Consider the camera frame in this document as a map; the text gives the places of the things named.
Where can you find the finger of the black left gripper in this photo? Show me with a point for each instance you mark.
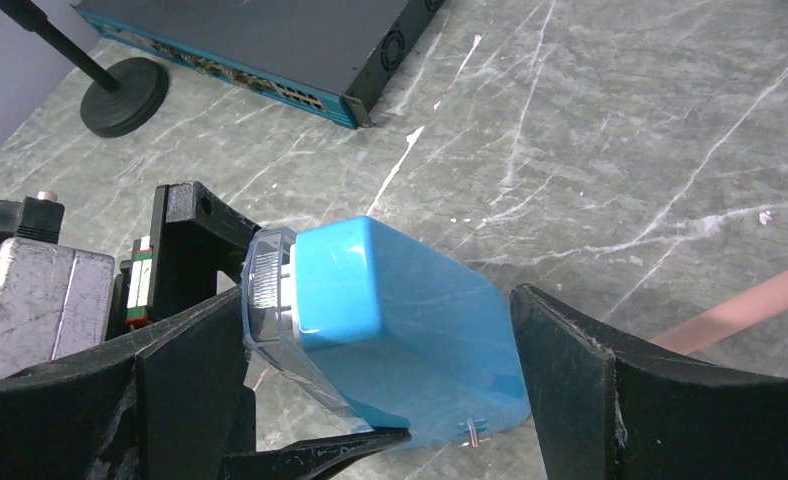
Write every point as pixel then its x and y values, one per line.
pixel 320 458

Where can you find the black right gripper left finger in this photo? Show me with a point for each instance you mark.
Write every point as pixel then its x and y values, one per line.
pixel 164 402

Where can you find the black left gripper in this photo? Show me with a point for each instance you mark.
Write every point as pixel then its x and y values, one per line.
pixel 194 235

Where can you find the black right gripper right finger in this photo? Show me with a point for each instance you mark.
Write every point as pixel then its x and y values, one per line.
pixel 609 405

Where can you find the clear plastic metronome cover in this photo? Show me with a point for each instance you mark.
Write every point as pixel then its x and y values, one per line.
pixel 270 320

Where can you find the blue metronome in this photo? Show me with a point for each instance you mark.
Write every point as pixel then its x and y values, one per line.
pixel 407 336

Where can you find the black microphone on round stand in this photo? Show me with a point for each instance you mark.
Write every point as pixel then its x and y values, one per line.
pixel 121 98

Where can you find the pink tripod music stand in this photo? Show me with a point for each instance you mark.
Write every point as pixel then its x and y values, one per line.
pixel 752 306

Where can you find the black blue network switch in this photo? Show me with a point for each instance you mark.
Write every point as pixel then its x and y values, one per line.
pixel 332 58

